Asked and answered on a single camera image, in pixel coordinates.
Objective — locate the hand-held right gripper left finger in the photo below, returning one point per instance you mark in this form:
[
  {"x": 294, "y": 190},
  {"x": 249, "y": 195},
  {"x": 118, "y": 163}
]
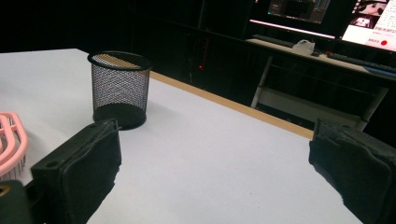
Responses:
[{"x": 81, "y": 174}]

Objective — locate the dark computer monitor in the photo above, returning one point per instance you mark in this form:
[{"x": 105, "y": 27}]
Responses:
[{"x": 299, "y": 12}]

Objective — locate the black keyboard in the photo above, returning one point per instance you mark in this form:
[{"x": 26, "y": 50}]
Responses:
[
  {"x": 272, "y": 40},
  {"x": 361, "y": 61}
]

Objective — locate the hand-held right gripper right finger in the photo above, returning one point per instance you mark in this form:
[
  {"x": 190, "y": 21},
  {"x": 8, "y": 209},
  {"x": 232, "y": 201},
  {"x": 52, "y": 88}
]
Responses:
[{"x": 358, "y": 168}]

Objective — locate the white metal frame desk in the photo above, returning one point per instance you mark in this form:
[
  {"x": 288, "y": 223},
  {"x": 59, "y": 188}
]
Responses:
[{"x": 311, "y": 105}]

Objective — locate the black mesh pen holder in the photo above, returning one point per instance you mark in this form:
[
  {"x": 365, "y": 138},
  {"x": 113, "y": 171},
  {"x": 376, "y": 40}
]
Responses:
[{"x": 120, "y": 87}]

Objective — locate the small white object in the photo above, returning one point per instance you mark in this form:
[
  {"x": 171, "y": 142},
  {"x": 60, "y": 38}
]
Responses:
[{"x": 303, "y": 47}]

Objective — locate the bright computer monitor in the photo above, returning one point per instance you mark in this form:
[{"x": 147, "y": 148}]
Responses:
[{"x": 376, "y": 28}]

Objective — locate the pink hairbrush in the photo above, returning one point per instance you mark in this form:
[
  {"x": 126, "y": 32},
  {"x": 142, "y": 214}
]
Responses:
[{"x": 12, "y": 143}]

